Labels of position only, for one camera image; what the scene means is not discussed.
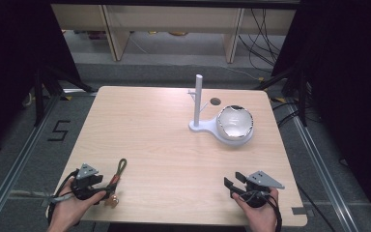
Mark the aluminium floor rail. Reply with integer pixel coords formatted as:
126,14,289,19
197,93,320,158
0,94,62,232
290,105,362,232

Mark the person's right hand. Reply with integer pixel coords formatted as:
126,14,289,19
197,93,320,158
231,188,280,232

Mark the person's left hand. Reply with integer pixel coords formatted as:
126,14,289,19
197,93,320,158
46,187,108,232

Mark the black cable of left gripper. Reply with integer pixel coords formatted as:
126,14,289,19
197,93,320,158
45,169,79,225

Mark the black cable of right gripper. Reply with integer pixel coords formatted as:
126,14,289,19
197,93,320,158
238,189,283,232

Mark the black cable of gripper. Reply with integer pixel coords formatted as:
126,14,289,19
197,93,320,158
238,189,283,232
45,169,79,225

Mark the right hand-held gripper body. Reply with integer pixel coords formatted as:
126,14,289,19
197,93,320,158
243,170,286,209

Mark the dark curtain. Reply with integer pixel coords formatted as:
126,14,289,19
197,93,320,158
0,0,82,159
271,0,371,223

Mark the white stand with post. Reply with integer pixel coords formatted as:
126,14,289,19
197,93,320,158
187,73,255,148

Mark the green cord keychain with bell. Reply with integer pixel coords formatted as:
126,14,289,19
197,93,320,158
105,158,128,208

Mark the bundle of black cables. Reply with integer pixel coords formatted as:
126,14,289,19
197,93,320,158
237,8,288,73

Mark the light wooden shelf unit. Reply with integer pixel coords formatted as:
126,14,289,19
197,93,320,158
50,3,298,64

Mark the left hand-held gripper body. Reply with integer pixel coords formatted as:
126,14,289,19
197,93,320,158
71,162,104,201

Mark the white floor cable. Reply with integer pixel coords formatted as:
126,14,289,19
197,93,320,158
219,64,263,81

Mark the grey tape strip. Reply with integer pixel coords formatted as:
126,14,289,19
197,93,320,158
291,206,308,217

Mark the black metal stand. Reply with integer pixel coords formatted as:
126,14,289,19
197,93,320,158
254,64,311,128
33,64,95,128

